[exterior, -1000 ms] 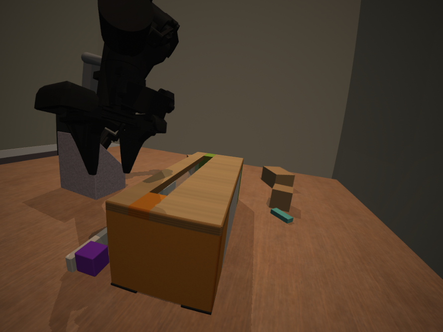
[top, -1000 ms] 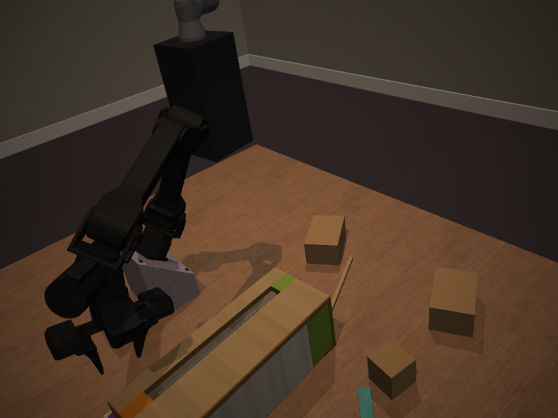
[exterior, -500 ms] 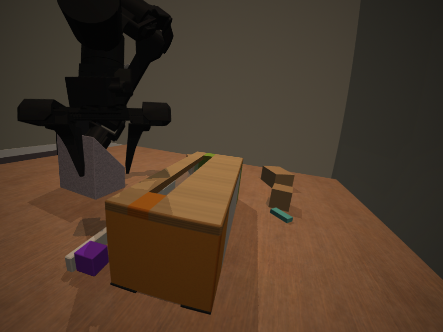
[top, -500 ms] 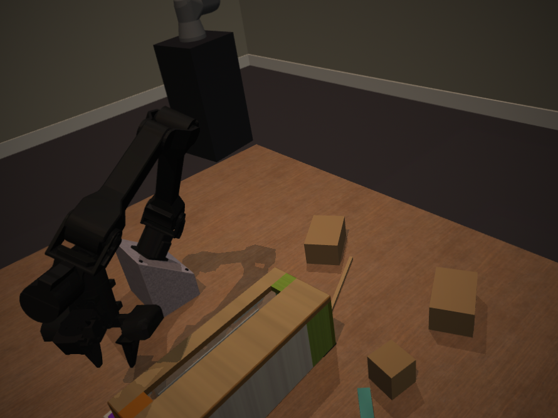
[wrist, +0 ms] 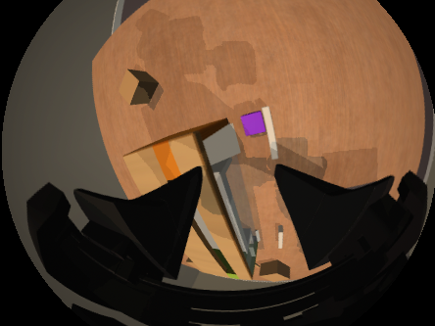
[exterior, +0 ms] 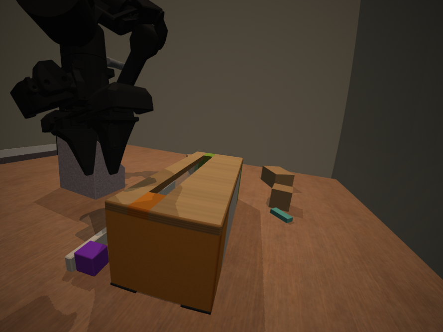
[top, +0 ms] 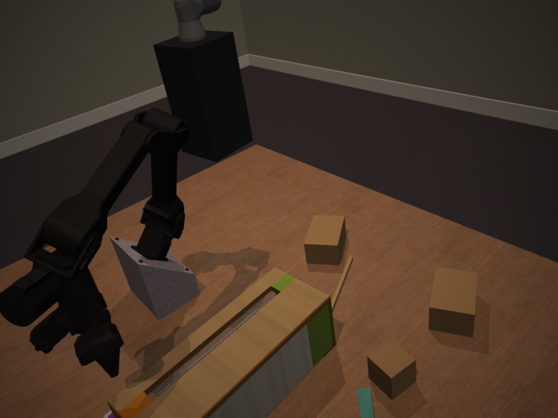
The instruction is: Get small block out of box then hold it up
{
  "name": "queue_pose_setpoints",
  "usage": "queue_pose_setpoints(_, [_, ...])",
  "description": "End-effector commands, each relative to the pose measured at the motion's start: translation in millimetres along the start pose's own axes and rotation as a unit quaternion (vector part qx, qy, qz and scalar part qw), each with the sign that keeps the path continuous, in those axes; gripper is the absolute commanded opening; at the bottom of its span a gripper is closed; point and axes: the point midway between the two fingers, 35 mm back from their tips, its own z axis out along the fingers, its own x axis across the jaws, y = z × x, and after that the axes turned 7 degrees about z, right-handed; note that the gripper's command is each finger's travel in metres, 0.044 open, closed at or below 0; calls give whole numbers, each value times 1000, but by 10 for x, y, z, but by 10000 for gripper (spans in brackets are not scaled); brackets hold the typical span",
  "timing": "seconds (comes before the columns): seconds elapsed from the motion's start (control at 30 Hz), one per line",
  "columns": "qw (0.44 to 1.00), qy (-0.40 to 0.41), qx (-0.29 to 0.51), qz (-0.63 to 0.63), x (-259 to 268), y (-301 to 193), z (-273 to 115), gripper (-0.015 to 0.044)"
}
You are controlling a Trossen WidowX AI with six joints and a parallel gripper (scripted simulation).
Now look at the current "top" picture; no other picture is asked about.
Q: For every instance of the tan cube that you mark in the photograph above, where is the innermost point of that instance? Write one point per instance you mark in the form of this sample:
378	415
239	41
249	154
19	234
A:
453	300
325	240

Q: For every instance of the teal rectangular block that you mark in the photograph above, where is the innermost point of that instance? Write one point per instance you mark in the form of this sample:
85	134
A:
365	403

